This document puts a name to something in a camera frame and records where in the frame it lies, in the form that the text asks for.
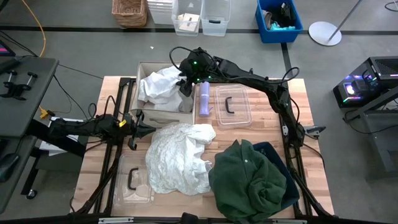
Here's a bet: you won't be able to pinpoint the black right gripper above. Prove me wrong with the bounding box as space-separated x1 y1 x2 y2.
176 47 215 98

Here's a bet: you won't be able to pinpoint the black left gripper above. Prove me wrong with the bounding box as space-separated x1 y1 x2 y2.
126 109 156 151

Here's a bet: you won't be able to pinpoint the grey cloth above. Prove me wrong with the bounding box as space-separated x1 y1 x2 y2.
178 93 194 113

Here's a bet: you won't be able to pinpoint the white shirt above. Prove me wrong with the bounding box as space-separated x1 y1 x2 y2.
137 65 188 113

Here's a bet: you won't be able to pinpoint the dark green fleece garment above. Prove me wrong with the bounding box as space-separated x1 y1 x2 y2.
208 139 287 223

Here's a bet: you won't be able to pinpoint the black clothes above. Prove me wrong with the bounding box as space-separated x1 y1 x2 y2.
269 2 297 28

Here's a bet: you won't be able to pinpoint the beige fabric basket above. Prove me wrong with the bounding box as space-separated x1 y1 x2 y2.
130 61 197 128

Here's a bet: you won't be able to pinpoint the purple bottle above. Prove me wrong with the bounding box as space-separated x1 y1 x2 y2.
198 81 215 118

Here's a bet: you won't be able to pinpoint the white lace cloth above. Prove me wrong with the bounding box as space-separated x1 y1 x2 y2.
145 123 217 197

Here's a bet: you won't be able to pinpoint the cardboard piece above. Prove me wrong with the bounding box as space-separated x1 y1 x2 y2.
178 12 200 32

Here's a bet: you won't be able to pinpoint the white stacked bins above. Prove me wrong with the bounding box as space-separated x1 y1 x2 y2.
147 0 175 26

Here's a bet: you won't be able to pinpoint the clear plastic bin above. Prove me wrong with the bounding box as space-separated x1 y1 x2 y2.
200 0 232 37
170 0 203 37

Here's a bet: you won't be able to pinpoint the wicker basket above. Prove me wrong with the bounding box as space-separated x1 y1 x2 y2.
111 0 149 29

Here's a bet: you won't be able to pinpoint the blue plastic bin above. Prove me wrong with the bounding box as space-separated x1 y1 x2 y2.
254 0 305 44

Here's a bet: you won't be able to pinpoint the grey rag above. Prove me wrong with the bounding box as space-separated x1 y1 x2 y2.
262 9 274 31

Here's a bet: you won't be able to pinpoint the teal cloth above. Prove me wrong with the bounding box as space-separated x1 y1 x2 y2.
269 22 296 32

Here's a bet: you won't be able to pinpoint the grey rolling side table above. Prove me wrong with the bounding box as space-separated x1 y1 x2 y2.
0 55 60 215

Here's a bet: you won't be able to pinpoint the black double screw clamp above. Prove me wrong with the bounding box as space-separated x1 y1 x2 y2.
0 70 39 101

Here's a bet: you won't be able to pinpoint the white round-base floor stand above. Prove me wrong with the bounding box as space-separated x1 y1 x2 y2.
307 0 364 47

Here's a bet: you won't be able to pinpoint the tablet with pink screen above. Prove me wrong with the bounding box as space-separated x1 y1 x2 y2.
0 39 16 58

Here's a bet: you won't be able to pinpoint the black computer with lights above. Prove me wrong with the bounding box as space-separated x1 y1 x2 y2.
332 55 398 109

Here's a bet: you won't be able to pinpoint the grey computer stand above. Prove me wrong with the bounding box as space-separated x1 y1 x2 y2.
343 90 398 174

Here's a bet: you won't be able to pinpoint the black metal station frame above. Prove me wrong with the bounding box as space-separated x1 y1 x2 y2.
70 77 338 224

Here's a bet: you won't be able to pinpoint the clear lid with black handle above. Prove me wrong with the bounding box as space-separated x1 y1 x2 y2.
113 151 155 208
214 84 252 128

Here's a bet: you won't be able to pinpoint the black table-level camera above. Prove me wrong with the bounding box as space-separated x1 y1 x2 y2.
181 212 200 224

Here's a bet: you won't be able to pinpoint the yellow cable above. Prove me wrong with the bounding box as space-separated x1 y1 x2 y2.
21 0 50 120

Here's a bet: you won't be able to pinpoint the grey metal bracket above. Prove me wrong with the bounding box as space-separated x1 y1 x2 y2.
305 124 327 138

